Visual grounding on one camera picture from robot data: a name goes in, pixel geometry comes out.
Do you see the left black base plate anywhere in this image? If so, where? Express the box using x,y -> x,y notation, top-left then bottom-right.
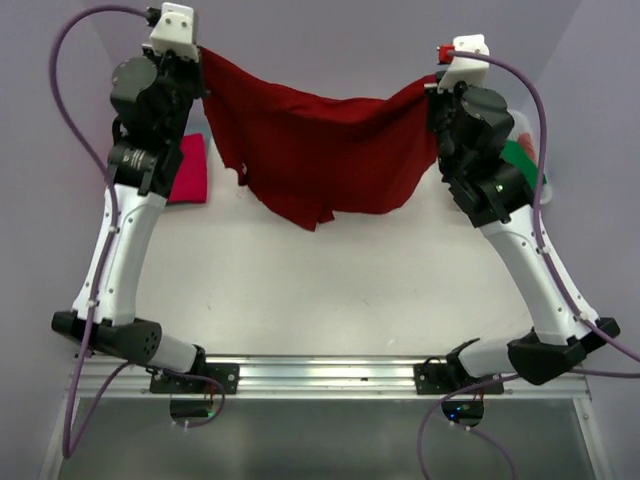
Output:
149,362 -> 240,395

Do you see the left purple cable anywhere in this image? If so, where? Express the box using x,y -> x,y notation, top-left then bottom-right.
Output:
49,4 -> 151,459

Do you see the aluminium mounting rail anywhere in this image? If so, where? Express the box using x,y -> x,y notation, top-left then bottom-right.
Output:
77,355 -> 590,400

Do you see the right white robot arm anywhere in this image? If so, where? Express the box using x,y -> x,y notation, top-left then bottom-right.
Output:
423,74 -> 620,393

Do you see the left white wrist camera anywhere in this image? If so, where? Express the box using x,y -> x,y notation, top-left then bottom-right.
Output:
149,2 -> 200,63

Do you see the folded pink t shirt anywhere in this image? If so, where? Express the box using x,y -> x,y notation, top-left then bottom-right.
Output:
168,133 -> 209,205

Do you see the green t shirt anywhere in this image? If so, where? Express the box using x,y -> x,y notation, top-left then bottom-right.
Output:
501,140 -> 538,190

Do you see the dark red t shirt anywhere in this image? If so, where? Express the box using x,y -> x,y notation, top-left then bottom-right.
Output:
201,49 -> 437,231

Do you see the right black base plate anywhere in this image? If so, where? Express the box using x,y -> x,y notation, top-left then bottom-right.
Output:
413,355 -> 493,395

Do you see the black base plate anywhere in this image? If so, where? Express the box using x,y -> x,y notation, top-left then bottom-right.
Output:
413,355 -> 493,395
149,362 -> 240,395

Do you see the salmon pink t shirt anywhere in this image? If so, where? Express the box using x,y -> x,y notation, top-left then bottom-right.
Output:
516,132 -> 537,163

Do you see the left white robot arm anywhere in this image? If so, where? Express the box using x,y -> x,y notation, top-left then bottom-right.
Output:
52,46 -> 208,393

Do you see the white plastic basket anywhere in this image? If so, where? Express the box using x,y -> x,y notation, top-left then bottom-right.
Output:
509,111 -> 554,206

